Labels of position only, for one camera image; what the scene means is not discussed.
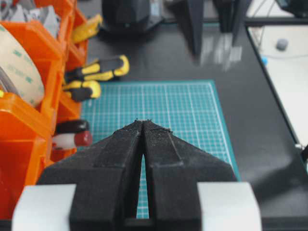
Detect small grey cap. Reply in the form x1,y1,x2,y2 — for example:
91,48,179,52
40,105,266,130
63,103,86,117
276,38,288,51

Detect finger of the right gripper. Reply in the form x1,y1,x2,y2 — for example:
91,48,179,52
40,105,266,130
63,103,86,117
168,0,204,58
214,0,250,46

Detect orange plastic bin rack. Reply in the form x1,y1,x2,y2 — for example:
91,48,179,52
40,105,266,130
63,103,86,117
0,0,88,220

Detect yellow black screwdriver handle upper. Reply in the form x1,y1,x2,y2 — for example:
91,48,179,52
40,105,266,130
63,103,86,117
64,55,130,84

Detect grey metal corner brackets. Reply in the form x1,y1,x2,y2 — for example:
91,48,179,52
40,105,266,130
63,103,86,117
0,0,61,38

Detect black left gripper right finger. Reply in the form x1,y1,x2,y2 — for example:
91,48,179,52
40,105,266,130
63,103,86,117
141,119,262,231

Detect yellow black screwdriver handle lower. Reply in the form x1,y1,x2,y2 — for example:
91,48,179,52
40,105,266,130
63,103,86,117
62,80,101,102

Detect yellow utility knife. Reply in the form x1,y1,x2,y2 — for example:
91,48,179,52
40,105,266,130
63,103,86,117
72,14,103,44

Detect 3M tape roll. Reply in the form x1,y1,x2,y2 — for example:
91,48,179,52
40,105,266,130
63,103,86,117
0,26,45,107

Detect black aluminium frame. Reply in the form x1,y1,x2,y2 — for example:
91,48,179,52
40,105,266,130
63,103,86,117
166,0,308,27

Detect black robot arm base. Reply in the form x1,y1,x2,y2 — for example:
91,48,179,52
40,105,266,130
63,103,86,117
102,0,163,35

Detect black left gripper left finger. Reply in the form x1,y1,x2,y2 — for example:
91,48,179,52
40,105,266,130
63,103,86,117
12,119,144,231

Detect green cutting mat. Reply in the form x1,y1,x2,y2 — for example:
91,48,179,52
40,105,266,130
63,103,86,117
79,79,241,219

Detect yellow black screwdriver handle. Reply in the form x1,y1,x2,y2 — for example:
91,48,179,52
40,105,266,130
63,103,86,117
62,80,101,102
64,55,130,84

